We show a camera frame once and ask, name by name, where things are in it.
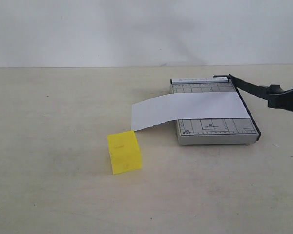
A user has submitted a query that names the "grey paper cutter base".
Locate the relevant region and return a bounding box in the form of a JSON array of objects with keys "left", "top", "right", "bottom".
[{"left": 170, "top": 75, "right": 261, "bottom": 145}]

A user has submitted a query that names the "yellow cube block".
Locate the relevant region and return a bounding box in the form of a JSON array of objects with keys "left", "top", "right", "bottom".
[{"left": 107, "top": 131, "right": 142, "bottom": 175}]

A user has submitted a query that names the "white paper strip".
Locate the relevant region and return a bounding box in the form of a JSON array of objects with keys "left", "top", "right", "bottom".
[{"left": 131, "top": 92, "right": 249, "bottom": 131}]

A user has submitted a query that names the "black cutter blade lever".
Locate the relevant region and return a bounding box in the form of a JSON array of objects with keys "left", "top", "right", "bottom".
[{"left": 213, "top": 74, "right": 288, "bottom": 109}]

